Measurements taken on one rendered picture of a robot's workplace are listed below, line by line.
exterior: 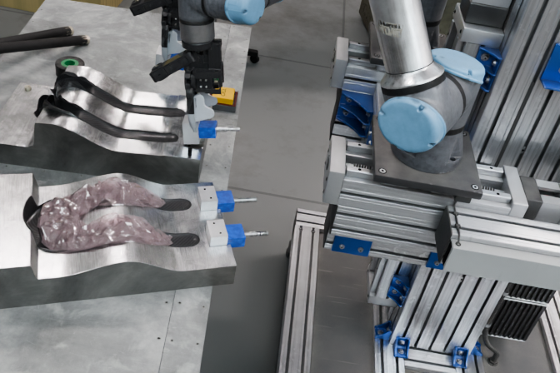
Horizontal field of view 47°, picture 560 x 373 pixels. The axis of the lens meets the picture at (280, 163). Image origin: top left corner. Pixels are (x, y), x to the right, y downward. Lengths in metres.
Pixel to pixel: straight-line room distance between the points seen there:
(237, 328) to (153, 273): 1.04
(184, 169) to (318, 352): 0.78
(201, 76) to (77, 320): 0.57
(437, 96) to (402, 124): 0.08
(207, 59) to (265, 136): 1.70
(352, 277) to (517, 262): 0.95
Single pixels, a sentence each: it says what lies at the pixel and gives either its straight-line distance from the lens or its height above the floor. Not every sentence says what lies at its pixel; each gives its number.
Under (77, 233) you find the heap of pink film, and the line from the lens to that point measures 1.33.
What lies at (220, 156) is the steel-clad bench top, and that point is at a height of 0.80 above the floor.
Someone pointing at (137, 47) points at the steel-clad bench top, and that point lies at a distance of 2.11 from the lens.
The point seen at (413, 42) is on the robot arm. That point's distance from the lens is 1.15.
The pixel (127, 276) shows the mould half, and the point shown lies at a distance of 1.29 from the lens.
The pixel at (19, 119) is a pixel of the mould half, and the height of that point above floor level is 0.86.
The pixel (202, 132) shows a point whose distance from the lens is 1.53.
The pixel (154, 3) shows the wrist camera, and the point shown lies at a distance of 1.70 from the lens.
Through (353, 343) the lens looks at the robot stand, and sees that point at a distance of 2.08.
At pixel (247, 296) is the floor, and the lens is 2.40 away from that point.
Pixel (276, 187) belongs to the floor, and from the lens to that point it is 2.85.
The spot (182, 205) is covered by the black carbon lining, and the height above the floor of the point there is 0.85.
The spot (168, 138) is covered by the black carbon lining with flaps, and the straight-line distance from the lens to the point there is 1.57.
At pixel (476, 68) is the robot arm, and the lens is 1.29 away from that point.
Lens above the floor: 1.82
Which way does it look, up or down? 38 degrees down
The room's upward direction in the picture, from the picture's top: 11 degrees clockwise
